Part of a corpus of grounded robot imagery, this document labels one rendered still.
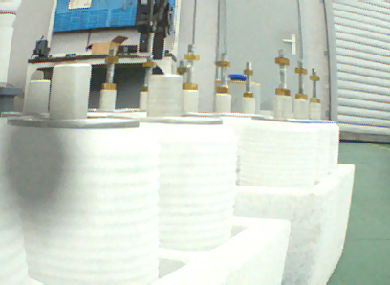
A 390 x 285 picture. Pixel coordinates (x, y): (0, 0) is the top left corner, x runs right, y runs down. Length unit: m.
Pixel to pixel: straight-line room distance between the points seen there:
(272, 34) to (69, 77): 5.79
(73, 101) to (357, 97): 5.90
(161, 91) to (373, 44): 5.95
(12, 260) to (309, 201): 0.45
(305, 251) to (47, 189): 0.41
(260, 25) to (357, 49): 1.24
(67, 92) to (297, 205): 0.37
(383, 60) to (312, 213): 5.75
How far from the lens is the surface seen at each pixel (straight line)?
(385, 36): 6.37
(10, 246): 0.17
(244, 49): 5.98
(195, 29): 6.01
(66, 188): 0.23
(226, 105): 0.80
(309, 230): 0.59
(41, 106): 0.43
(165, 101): 0.36
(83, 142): 0.23
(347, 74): 6.10
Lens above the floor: 0.26
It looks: 3 degrees down
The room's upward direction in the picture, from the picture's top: 3 degrees clockwise
